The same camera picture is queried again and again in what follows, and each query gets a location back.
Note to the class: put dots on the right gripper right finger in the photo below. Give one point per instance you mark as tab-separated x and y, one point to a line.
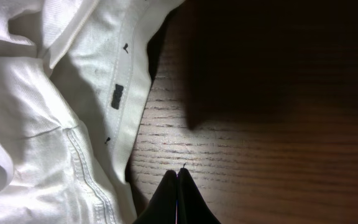
191	207

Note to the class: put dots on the white t-shirt with black tag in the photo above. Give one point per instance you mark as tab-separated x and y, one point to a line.
74	81

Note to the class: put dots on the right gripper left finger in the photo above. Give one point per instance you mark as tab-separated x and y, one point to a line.
162	208

